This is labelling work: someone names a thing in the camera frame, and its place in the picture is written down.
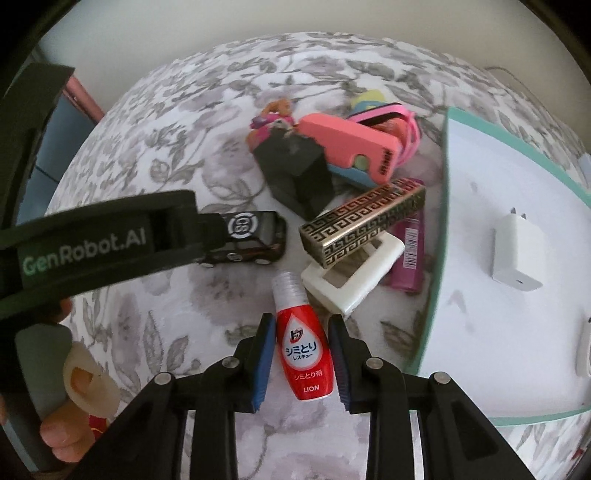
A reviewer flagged white hair claw clip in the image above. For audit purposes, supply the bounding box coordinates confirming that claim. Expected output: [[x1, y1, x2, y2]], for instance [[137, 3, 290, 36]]
[[301, 232, 405, 317]]

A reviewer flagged red stain remover bottle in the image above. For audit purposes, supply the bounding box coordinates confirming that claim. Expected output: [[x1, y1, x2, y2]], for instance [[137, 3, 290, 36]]
[[271, 271, 334, 401]]

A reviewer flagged magenta lead refill case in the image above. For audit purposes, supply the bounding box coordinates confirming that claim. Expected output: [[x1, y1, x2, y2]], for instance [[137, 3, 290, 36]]
[[380, 178, 427, 294]]

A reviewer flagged gold greek-key lighter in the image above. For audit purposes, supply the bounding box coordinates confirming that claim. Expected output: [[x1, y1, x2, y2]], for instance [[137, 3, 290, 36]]
[[300, 178, 427, 268]]

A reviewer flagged black toy car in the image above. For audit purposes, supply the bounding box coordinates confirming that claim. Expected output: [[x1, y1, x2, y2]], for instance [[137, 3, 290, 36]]
[[198, 211, 287, 268]]

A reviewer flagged black power adapter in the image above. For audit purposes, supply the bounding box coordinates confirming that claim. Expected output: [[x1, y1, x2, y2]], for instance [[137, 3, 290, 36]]
[[253, 128, 335, 221]]

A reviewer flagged coral blue toy knife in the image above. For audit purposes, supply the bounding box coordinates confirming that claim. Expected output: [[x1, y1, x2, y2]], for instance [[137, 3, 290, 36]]
[[297, 113, 403, 189]]

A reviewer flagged white usb charger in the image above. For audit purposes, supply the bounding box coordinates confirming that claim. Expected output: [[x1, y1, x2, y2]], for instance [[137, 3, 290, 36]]
[[492, 208, 548, 292]]

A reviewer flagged pink kids watch band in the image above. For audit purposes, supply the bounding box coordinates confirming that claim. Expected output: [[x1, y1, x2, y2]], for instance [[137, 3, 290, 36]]
[[346, 100, 422, 166]]

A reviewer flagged pink puppy toy figure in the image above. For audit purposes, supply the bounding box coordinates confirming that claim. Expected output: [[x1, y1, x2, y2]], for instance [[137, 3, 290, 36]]
[[245, 98, 296, 153]]

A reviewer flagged white smartwatch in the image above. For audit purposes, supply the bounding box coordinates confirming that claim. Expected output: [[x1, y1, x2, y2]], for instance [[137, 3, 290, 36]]
[[576, 318, 591, 378]]

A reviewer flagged person left hand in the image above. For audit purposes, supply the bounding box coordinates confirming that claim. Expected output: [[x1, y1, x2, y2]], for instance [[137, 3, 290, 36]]
[[0, 297, 122, 464]]

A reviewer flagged teal shallow box tray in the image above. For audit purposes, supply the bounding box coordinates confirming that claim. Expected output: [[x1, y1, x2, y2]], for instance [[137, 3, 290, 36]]
[[411, 108, 590, 425]]

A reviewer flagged floral fleece blanket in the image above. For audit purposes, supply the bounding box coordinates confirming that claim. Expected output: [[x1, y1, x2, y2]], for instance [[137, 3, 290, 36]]
[[49, 32, 590, 479]]

